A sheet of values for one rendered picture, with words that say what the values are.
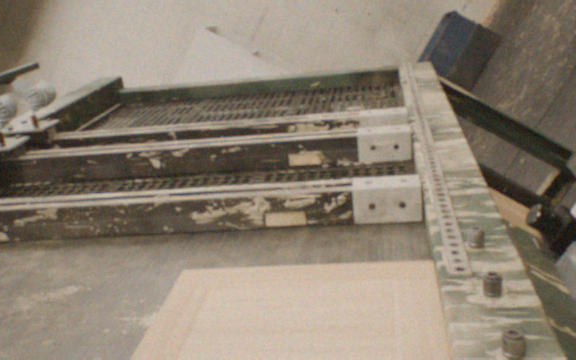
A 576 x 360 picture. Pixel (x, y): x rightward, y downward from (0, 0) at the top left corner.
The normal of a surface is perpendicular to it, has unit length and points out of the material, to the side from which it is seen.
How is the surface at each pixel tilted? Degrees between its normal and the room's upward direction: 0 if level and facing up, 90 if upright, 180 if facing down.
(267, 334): 56
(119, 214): 90
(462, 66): 90
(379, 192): 90
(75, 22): 90
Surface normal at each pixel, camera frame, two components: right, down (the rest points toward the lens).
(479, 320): -0.11, -0.93
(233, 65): -0.07, 0.26
